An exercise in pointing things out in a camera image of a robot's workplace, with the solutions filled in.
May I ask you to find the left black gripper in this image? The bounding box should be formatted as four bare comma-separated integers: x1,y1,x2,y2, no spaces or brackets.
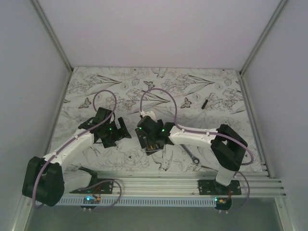
102,117,131,148

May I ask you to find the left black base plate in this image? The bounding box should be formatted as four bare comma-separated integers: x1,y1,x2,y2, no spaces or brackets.
70,179,114,194

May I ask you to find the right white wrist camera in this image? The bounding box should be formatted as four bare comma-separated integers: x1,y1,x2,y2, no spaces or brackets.
140,110,157,121

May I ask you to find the black fuse box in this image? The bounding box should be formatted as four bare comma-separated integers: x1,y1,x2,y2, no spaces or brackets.
144,144,164,156

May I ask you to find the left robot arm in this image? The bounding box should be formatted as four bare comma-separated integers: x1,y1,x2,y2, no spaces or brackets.
22,107,131,206

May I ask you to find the aluminium rail frame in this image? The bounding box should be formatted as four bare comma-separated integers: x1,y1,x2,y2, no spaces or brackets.
23,175,287,198

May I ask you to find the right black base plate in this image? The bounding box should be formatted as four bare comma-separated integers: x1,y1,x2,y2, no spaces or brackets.
197,180,242,195

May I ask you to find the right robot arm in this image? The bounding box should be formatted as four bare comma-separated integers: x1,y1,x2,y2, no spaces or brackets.
135,115,248,195

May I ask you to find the floral patterned mat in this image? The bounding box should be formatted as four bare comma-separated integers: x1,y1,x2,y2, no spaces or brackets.
51,67,263,172

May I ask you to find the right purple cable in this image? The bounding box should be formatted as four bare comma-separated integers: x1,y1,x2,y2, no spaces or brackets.
139,88,255,213

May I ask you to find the grey slotted cable duct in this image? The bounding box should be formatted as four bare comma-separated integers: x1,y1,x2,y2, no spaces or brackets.
57,196,218,207

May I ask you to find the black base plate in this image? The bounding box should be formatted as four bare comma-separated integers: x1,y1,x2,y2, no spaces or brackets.
70,179,114,194
197,180,242,195

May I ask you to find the silver ratchet wrench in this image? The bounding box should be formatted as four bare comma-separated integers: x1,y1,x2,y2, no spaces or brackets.
180,144,200,165

